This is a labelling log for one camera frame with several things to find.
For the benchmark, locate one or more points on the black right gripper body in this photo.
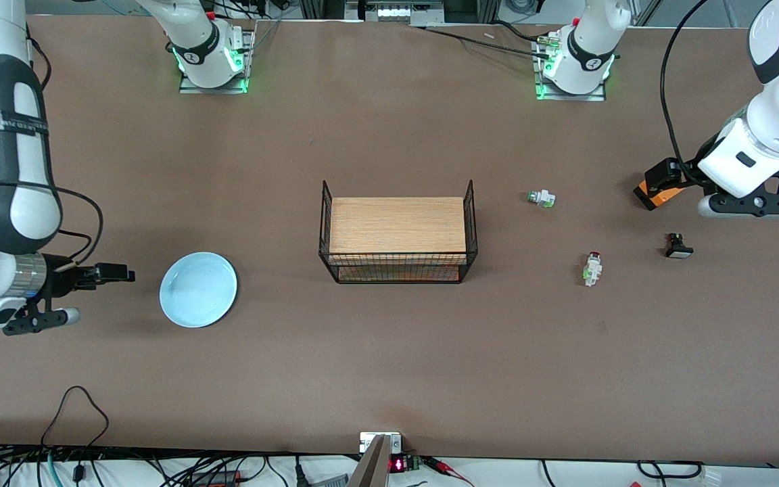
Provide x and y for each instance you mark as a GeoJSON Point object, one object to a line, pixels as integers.
{"type": "Point", "coordinates": [63, 281]}

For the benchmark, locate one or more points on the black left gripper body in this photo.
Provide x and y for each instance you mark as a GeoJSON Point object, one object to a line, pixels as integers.
{"type": "Point", "coordinates": [690, 175]}

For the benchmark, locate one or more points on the light blue plate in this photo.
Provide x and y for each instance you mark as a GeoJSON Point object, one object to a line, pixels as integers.
{"type": "Point", "coordinates": [198, 289]}

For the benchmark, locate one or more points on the red push button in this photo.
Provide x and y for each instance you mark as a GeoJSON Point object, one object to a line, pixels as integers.
{"type": "Point", "coordinates": [592, 269]}

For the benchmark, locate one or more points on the black push button white cap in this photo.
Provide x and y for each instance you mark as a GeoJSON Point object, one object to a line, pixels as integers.
{"type": "Point", "coordinates": [677, 247]}

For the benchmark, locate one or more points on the green push button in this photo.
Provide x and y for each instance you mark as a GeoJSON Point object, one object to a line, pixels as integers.
{"type": "Point", "coordinates": [544, 198]}

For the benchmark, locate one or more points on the silver mounting plate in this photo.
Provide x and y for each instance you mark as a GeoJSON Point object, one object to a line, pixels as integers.
{"type": "Point", "coordinates": [365, 443]}

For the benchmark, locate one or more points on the black power adapter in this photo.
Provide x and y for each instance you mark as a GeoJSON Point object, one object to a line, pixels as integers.
{"type": "Point", "coordinates": [217, 477]}

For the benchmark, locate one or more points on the wooden shelf board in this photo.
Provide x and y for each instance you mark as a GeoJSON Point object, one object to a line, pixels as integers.
{"type": "Point", "coordinates": [362, 273]}
{"type": "Point", "coordinates": [396, 226]}

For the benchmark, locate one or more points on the white light bar device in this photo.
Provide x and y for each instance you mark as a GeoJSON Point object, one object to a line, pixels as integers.
{"type": "Point", "coordinates": [396, 12]}

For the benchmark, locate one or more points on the red digit display module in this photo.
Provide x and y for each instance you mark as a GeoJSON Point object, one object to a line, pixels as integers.
{"type": "Point", "coordinates": [397, 464]}

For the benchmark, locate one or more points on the red and black probe leads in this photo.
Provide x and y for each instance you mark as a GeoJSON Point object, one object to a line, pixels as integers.
{"type": "Point", "coordinates": [443, 467]}

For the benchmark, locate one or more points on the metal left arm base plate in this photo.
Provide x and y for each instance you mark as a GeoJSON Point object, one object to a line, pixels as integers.
{"type": "Point", "coordinates": [545, 95]}

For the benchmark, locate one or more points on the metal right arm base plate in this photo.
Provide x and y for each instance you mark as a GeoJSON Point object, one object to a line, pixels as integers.
{"type": "Point", "coordinates": [190, 86]}

